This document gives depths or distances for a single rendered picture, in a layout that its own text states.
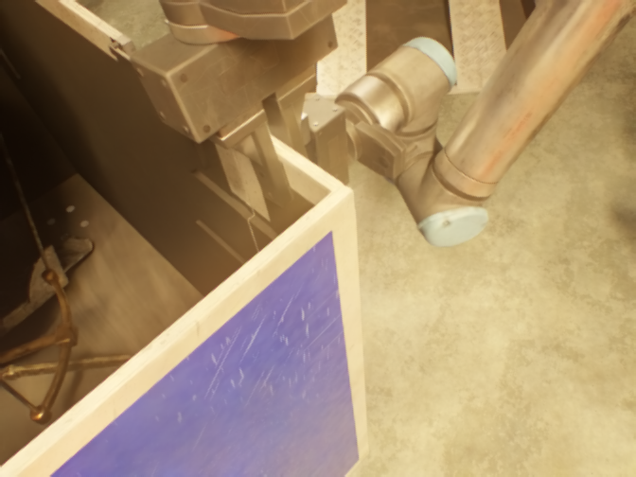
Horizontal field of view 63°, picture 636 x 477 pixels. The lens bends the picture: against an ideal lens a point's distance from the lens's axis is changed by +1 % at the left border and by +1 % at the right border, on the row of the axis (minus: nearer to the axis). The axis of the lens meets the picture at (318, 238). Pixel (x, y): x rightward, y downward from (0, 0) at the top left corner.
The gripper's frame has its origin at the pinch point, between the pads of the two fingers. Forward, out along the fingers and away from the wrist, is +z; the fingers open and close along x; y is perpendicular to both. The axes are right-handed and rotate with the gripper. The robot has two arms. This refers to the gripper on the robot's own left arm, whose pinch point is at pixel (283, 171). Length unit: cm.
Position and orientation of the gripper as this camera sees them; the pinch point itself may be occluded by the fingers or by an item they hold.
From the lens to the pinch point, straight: 42.6
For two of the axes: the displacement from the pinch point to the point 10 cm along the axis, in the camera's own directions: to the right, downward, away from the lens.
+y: -6.8, -4.3, 6.0
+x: -7.1, 6.1, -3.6
